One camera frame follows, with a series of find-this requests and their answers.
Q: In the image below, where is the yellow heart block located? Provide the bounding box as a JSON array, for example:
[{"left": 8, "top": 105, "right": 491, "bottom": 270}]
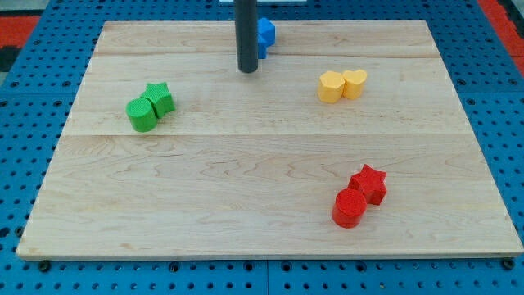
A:
[{"left": 342, "top": 69, "right": 368, "bottom": 99}]

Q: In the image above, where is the light wooden board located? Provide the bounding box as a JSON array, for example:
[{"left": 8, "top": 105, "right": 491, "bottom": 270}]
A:
[{"left": 16, "top": 20, "right": 523, "bottom": 261}]

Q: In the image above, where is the yellow pentagon block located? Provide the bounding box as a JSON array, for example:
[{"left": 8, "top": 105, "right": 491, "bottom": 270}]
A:
[{"left": 317, "top": 71, "right": 345, "bottom": 103}]

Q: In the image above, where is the red cylinder block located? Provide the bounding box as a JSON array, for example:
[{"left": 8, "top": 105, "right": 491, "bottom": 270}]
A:
[{"left": 332, "top": 188, "right": 368, "bottom": 229}]

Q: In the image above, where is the red star block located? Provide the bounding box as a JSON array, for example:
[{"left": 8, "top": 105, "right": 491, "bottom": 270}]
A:
[{"left": 348, "top": 164, "right": 387, "bottom": 206}]

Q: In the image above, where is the green star block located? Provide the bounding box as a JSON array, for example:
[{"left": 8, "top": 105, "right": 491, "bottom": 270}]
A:
[{"left": 140, "top": 82, "right": 176, "bottom": 119}]

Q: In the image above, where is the blue block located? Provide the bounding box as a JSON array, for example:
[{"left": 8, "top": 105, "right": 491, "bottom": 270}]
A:
[{"left": 257, "top": 18, "right": 276, "bottom": 59}]

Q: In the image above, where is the green cylinder block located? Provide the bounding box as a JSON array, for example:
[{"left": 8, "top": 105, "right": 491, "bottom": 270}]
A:
[{"left": 125, "top": 98, "right": 157, "bottom": 133}]

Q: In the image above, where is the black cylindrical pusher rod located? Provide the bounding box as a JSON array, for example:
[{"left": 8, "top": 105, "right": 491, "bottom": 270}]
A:
[{"left": 233, "top": 0, "right": 258, "bottom": 74}]

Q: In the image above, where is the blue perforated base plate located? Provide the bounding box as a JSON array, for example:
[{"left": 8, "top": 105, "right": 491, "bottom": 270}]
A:
[{"left": 1, "top": 1, "right": 523, "bottom": 294}]

